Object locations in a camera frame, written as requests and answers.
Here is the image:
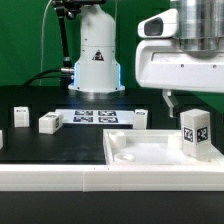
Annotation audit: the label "white U-shaped fence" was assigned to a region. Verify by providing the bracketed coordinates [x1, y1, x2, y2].
[0, 165, 224, 192]

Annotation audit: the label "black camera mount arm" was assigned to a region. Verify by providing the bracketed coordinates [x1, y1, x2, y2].
[52, 0, 107, 67]

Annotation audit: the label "black cables at base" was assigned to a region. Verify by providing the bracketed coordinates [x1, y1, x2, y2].
[22, 67, 75, 87]

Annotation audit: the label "white fiducial marker sheet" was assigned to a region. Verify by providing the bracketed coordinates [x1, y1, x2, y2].
[57, 109, 134, 125]

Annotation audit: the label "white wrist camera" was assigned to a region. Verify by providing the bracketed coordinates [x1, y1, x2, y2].
[137, 8, 178, 38]

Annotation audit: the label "white square tabletop part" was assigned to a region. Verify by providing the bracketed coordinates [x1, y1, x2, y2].
[103, 129, 224, 166]

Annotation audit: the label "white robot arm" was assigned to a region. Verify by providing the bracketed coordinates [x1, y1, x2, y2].
[70, 0, 224, 110]

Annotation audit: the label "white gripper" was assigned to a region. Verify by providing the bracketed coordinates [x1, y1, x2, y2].
[135, 39, 224, 118]

